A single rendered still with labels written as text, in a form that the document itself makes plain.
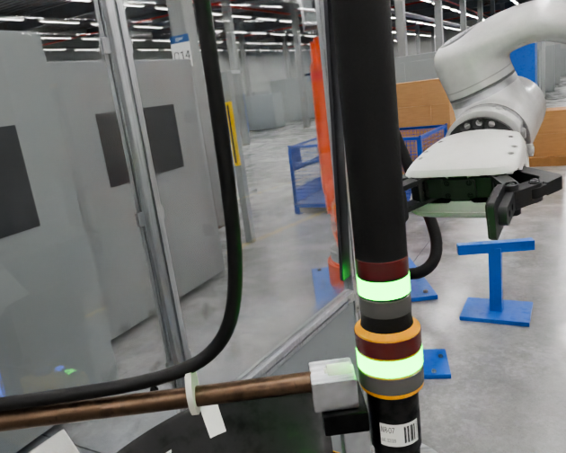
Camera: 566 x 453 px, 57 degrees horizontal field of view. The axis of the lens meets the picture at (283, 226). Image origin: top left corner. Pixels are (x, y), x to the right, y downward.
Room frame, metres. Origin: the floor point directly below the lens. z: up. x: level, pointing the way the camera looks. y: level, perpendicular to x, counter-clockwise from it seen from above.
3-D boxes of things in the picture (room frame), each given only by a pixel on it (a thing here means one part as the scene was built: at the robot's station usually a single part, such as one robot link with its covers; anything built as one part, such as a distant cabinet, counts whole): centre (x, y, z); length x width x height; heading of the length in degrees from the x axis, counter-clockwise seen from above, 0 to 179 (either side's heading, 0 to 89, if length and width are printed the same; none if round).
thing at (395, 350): (0.32, -0.06, 1.56); 0.04 x 0.04 x 0.01
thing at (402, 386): (0.32, -0.06, 1.53); 0.04 x 0.04 x 0.01
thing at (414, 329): (0.32, -0.06, 1.55); 0.04 x 0.04 x 0.05
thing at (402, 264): (0.32, -0.06, 1.61); 0.03 x 0.03 x 0.01
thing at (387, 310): (0.32, -0.06, 1.59); 0.03 x 0.03 x 0.01
